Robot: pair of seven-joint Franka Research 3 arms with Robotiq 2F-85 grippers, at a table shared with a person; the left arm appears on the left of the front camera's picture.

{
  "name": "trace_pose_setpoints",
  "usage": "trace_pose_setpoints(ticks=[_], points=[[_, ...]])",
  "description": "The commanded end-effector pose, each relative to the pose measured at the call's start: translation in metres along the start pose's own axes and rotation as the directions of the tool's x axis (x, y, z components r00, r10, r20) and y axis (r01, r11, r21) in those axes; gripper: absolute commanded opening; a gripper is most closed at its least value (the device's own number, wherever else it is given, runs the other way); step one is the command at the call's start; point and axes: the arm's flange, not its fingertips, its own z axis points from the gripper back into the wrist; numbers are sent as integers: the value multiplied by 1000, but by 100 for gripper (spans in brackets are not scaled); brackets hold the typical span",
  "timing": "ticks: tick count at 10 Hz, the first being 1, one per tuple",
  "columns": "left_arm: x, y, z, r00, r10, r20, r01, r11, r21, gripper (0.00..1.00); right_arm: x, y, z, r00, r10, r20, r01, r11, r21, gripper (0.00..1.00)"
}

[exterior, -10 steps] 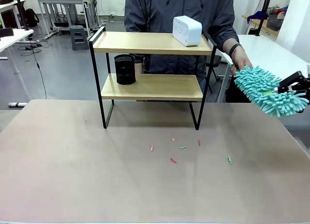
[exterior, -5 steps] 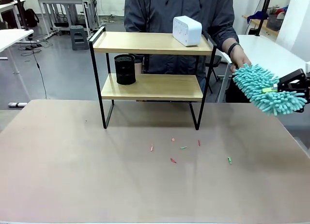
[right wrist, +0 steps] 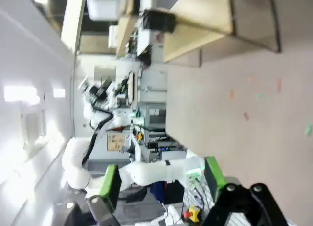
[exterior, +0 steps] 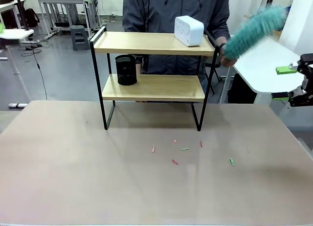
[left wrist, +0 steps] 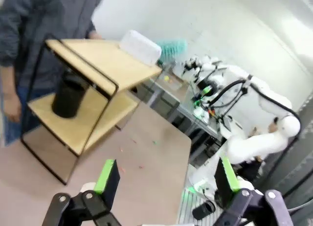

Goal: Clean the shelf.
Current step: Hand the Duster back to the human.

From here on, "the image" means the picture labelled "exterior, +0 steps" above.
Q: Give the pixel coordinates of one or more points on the black computer case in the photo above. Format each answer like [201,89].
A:
[242,89]

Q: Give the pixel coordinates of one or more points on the white desk with grey legs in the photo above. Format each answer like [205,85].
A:
[66,1]

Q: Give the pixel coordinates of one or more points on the green scrap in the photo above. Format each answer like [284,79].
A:
[231,161]
[185,149]

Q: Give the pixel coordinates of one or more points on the black wrist watch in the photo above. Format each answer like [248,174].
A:
[222,48]

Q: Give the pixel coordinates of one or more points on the black backpack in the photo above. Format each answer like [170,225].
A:
[31,18]

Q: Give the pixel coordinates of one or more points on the person left hand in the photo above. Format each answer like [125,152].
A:
[227,62]

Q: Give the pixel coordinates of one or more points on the grey step stool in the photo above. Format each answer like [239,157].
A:
[79,37]

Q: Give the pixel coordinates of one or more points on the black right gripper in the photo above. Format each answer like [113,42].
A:
[308,81]

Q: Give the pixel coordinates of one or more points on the person left forearm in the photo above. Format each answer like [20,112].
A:
[218,32]

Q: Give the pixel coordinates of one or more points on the black stand pole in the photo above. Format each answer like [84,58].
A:
[22,10]

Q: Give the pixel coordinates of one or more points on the black frame wooden shelf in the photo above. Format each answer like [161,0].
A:
[151,89]

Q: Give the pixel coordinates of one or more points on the small white desk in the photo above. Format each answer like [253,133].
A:
[14,34]

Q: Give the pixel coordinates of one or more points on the person right hand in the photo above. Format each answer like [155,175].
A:
[139,68]

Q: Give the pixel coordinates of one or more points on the person body grey jacket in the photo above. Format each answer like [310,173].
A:
[159,10]

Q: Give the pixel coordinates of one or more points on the black chair frame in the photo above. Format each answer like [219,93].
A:
[213,75]

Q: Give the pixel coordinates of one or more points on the pink scrap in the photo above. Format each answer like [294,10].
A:
[153,149]

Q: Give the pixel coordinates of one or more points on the white box-shaped speaker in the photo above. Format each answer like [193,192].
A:
[189,31]

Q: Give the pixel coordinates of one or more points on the black mesh pen holder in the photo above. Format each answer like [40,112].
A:
[126,70]

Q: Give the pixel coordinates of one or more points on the teal chenille duster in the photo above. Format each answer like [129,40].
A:
[254,30]

